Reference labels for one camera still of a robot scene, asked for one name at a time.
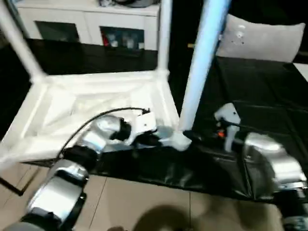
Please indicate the white plastic table leg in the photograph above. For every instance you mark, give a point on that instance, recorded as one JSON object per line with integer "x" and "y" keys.
{"x": 21, "y": 41}
{"x": 164, "y": 33}
{"x": 204, "y": 60}

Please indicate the white plastic table top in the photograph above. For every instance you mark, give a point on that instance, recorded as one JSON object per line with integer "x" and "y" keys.
{"x": 72, "y": 96}

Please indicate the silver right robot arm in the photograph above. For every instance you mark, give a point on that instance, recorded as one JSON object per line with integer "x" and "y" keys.
{"x": 269, "y": 156}

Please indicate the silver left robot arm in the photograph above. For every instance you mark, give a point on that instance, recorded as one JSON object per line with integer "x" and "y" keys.
{"x": 96, "y": 139}

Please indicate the black mat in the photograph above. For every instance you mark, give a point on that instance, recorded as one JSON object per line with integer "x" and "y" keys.
{"x": 252, "y": 84}

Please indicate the small tan tag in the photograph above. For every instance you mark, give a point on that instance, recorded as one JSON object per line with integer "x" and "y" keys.
{"x": 191, "y": 45}

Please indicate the small white jar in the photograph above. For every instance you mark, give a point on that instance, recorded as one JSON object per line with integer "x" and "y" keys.
{"x": 113, "y": 44}
{"x": 141, "y": 45}

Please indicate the white flat panel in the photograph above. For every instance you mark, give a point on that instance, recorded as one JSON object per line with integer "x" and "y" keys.
{"x": 300, "y": 69}

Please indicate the grey cushion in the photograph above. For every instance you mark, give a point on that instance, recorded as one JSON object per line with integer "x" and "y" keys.
{"x": 262, "y": 38}

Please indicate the grey bag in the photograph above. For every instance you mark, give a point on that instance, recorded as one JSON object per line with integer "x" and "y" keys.
{"x": 134, "y": 2}

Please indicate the white cabinet with glass doors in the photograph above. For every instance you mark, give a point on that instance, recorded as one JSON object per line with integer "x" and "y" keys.
{"x": 60, "y": 14}

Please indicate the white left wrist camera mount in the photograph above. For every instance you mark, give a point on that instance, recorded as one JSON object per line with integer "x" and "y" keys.
{"x": 144, "y": 122}

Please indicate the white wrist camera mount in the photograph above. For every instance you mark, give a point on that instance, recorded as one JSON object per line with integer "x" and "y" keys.
{"x": 144, "y": 122}
{"x": 227, "y": 115}

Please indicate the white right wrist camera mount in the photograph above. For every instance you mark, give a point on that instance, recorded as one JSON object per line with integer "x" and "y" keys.
{"x": 227, "y": 115}

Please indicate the black metal frame bar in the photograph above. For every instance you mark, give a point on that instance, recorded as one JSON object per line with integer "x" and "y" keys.
{"x": 10, "y": 185}

